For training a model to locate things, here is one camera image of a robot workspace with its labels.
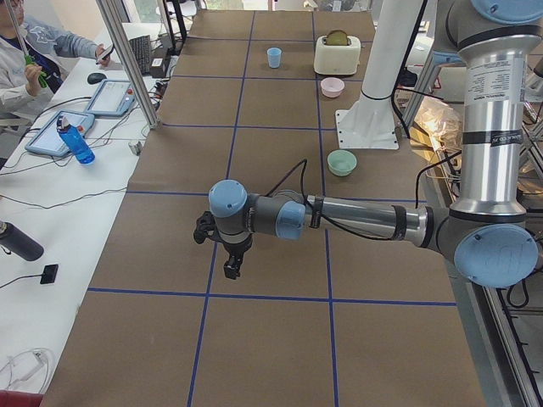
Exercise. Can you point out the small black square device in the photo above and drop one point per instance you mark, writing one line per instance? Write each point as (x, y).
(49, 274)

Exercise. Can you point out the aluminium frame post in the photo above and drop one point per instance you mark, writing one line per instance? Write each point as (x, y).
(118, 36)

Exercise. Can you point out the blue cup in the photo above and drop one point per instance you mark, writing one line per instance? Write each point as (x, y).
(274, 57)

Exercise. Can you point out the blue water bottle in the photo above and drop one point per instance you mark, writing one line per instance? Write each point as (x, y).
(74, 141)

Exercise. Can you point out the green bowl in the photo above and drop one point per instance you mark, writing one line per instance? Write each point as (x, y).
(341, 162)

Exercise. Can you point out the seated person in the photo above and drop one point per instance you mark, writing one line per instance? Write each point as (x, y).
(31, 70)

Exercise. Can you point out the small metal cylinder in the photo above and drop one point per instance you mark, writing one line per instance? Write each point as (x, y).
(135, 147)

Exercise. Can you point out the bread slice in toaster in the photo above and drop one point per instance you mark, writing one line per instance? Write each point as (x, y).
(337, 38)

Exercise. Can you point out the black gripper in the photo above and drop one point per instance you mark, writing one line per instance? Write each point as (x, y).
(236, 247)

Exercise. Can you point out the crumpled plastic bag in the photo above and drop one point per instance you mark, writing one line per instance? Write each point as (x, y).
(441, 123)

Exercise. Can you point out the teach pendant tablet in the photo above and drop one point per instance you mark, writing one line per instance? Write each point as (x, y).
(112, 98)
(48, 142)

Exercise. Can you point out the black thermos bottle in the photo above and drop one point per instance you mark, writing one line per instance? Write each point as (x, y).
(17, 242)

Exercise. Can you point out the cream toaster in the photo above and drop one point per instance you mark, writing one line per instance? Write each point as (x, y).
(337, 60)

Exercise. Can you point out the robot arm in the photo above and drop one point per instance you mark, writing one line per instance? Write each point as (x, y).
(482, 233)

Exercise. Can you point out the white central post base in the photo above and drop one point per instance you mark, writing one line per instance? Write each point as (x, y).
(370, 122)

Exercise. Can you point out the far teach pendant tablet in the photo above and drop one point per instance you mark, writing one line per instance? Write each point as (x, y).
(112, 98)

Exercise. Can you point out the near teach pendant tablet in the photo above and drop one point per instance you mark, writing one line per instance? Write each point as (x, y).
(48, 142)

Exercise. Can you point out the black computer mouse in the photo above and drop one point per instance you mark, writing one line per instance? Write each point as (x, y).
(95, 78)

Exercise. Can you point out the pink bowl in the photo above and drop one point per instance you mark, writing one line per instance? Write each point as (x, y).
(332, 87)

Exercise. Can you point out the black keyboard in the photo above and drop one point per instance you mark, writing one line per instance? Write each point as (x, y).
(141, 49)

